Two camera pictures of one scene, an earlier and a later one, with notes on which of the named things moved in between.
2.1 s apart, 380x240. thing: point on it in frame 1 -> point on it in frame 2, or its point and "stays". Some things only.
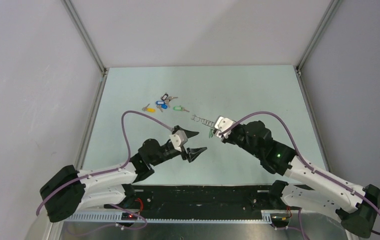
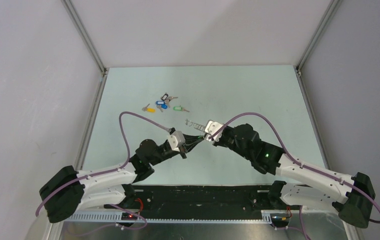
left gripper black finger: (193, 153) -> (190, 146)
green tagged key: (180, 108) stays
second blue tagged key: (164, 106) stays
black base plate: (200, 201) stays
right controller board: (279, 220) stays
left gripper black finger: (189, 134) -> (193, 138)
